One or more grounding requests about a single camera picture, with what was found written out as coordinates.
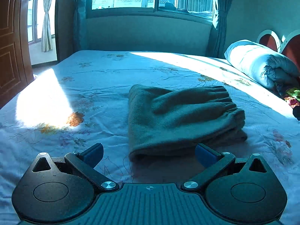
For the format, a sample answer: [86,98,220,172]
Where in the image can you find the red heart shaped headboard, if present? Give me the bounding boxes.
[256,29,300,68]

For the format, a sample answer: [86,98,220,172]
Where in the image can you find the blue window curtain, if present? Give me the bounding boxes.
[206,0,233,58]

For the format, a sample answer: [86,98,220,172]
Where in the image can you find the left blue curtain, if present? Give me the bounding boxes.
[55,0,89,62]

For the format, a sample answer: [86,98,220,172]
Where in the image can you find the floral white bed sheet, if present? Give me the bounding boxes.
[1,51,299,224]

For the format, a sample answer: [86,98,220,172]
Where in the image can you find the dark wooden cabinet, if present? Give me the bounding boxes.
[1,0,34,107]

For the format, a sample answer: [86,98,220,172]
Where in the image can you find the dark grey fleece pants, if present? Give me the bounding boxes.
[128,84,248,162]

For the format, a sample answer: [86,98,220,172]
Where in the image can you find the small far window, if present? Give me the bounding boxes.
[27,0,56,44]

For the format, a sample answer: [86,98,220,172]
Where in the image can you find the pale balcony curtain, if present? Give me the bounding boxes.
[41,0,52,52]

